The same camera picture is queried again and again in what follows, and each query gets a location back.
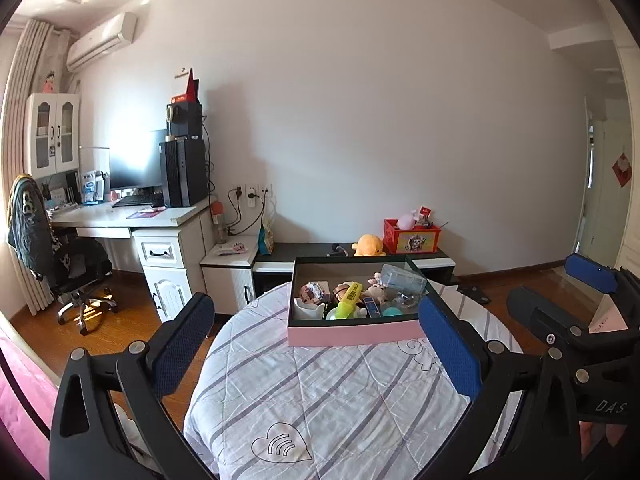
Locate blue gold slim box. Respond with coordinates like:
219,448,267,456
362,296,382,318

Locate pink pig doll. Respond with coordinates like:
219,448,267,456
362,272,386,306

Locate yellow highlighter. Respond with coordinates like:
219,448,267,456
335,282,362,320

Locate pink block figure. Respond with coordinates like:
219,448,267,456
299,281,331,306

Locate rose gold bottle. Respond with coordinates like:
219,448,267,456
333,282,352,304

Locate white door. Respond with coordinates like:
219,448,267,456
575,99,632,266

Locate black bathroom scale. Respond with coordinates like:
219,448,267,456
458,285,491,306

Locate teal round object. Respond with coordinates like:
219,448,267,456
382,307,404,318

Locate pink bedding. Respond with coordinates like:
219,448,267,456
1,318,60,479

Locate black office chair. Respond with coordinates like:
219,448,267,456
50,237,118,336

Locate low black white cabinet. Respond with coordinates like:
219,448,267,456
201,238,457,316

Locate white computer desk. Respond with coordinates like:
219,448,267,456
52,200,214,322

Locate clear wipes pack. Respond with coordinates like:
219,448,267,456
380,263,427,296

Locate striped white tablecloth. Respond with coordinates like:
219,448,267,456
182,278,524,480

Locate red cartoon storage box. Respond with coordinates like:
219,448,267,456
383,219,442,255

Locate pink and black storage box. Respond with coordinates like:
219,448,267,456
286,275,448,347

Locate pink plush in box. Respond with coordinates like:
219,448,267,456
396,212,416,231

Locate blue snack bag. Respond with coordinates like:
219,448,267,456
257,217,274,256

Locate orange cap bottle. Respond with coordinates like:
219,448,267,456
209,200,227,245

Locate yellow octopus plush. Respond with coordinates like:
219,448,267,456
352,234,385,257

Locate dark jacket on chair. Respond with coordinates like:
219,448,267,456
8,174,61,282

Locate black computer tower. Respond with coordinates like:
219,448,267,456
158,136,208,208

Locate black computer monitor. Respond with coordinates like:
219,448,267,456
108,129,166,190

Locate black box on tower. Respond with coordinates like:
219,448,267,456
166,101,203,138

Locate white glass door cabinet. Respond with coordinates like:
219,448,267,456
25,93,80,179

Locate red paper bag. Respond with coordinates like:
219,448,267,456
170,67,200,104

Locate doll on cabinet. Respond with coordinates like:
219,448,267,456
42,70,56,93

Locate beige curtain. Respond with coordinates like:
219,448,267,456
0,18,72,316

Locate white air conditioner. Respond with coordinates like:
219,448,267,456
66,12,138,73

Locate wall power outlets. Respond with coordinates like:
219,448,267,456
231,184,272,209

